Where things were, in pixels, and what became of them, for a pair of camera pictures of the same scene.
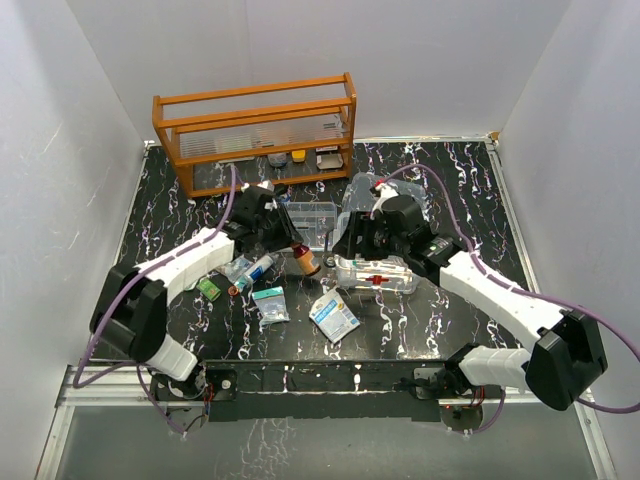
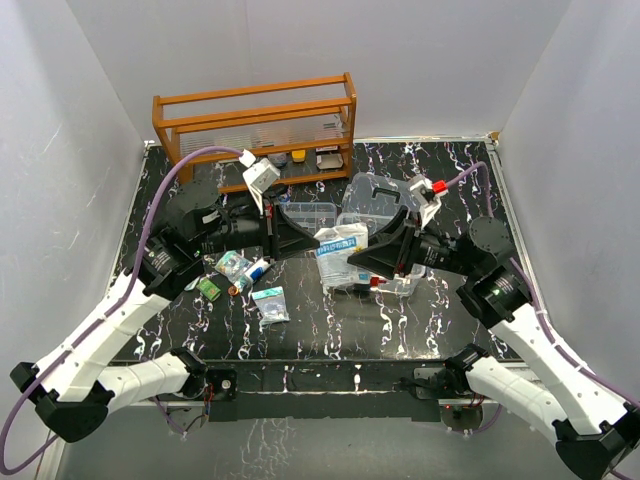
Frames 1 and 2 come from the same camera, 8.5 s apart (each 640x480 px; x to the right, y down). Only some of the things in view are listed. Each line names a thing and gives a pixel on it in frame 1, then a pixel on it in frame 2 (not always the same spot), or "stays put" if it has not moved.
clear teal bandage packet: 236,268 stays put
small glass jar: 277,159 stays put
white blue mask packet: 333,316 → 336,245
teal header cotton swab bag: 271,305 stays put
